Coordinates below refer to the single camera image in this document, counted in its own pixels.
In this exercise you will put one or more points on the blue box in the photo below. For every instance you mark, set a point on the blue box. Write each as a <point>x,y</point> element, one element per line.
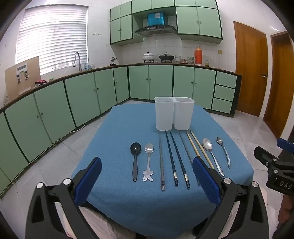
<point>156,18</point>

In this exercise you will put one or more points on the orange thermos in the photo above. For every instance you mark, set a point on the orange thermos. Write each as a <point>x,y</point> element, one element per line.
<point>198,56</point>

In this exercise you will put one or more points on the glass jar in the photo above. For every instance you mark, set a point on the glass jar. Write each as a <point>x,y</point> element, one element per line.
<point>207,63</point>

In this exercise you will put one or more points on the black wok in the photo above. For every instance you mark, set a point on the black wok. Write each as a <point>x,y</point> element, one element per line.
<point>166,57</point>

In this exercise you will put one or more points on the green wall cabinets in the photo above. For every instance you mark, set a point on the green wall cabinets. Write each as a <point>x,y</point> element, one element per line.
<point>206,20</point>

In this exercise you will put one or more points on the large silver spoon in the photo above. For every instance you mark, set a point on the large silver spoon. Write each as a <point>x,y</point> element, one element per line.
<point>207,144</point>

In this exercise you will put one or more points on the bamboo chopstick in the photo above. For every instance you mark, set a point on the bamboo chopstick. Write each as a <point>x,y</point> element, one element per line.
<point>191,143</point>
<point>199,147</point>

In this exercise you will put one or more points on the cardboard board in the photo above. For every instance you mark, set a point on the cardboard board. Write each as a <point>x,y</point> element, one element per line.
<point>11,80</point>

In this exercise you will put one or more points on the chrome kitchen faucet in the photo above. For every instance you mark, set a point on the chrome kitchen faucet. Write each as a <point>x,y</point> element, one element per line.
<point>77,55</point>

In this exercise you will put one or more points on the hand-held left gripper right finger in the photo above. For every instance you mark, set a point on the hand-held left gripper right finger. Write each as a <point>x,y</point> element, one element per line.
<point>206,181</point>

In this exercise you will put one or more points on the black plastic spoon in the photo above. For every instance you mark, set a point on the black plastic spoon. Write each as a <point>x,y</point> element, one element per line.
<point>135,148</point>

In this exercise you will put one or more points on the clear bottles by sink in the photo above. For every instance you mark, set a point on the clear bottles by sink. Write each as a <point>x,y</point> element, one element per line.
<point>89,67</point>

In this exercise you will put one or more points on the black range hood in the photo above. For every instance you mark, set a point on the black range hood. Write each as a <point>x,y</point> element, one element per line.
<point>156,30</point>

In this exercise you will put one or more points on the person's right hand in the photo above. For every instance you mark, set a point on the person's right hand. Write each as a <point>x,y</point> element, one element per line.
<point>286,208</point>

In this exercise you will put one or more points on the white two-compartment utensil holder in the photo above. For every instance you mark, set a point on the white two-compartment utensil holder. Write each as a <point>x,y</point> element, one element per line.
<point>164,115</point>

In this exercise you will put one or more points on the blue tablecloth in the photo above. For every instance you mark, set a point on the blue tablecloth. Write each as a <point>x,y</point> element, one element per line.
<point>119,128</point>

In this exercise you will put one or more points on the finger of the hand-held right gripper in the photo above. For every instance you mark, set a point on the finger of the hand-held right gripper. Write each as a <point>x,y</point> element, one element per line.
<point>284,143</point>
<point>264,156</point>

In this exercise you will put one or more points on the white window blinds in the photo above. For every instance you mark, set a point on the white window blinds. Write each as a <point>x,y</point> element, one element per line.
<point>52,39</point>

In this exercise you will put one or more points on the wooden door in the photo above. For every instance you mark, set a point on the wooden door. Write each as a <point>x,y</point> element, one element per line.
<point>250,69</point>
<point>281,87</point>

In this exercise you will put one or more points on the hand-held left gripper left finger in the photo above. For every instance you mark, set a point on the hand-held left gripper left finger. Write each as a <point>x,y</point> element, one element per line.
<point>89,181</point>

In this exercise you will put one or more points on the red cloth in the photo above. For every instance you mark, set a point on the red cloth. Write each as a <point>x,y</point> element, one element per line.
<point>40,82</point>

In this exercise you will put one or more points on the white cooking pot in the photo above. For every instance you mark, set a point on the white cooking pot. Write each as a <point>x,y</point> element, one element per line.
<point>148,57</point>

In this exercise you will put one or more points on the dark blue chopstick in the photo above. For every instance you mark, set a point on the dark blue chopstick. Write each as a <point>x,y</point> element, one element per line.
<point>171,158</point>
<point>179,158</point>

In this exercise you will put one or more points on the grey metal chopstick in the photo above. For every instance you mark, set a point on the grey metal chopstick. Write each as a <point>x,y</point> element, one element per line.
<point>161,160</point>
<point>185,144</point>

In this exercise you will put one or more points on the small silver spoon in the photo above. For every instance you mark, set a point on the small silver spoon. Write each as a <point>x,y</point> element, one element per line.
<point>219,140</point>

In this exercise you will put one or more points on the green base cabinets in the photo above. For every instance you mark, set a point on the green base cabinets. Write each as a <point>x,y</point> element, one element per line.
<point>80,98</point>

